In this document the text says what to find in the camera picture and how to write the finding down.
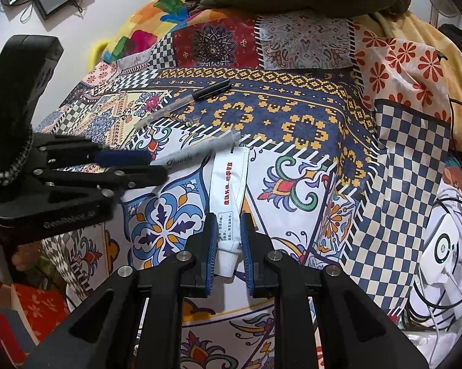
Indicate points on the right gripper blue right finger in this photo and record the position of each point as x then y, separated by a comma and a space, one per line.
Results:
247, 232

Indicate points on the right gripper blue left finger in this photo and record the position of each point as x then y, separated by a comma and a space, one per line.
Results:
211, 228

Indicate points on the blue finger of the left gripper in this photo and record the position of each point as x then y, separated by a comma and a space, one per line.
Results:
107, 158
142, 176

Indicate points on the white ointment tube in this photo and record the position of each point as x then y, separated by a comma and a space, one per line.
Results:
228, 183

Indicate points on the patchwork patterned bed quilt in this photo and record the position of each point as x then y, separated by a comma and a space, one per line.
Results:
329, 181

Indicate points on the red floral gift bag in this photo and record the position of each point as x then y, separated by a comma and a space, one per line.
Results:
27, 316

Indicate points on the colourful block blanket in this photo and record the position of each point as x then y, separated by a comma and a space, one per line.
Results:
145, 28

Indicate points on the yellow floral bedsheet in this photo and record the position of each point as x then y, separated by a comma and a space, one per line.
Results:
410, 62

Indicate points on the white standing fan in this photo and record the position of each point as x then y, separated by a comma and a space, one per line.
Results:
444, 8

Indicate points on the white charger with cables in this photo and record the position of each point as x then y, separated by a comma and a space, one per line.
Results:
435, 303

